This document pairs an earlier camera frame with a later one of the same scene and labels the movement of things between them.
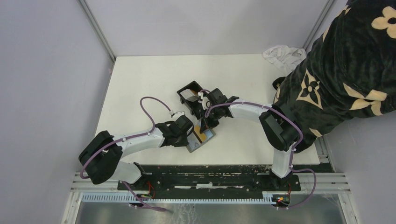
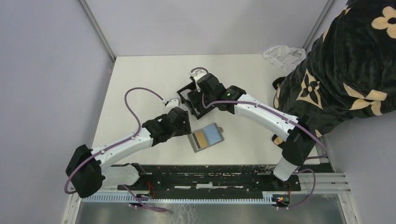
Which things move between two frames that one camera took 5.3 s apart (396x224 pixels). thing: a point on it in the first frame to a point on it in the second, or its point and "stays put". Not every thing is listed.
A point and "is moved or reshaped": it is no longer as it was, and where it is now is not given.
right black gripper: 205,122 to 200,91
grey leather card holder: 195,137 is moved or reshaped
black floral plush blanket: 350,73 stays put
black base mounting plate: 219,178 stays put
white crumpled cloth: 286,57 stays put
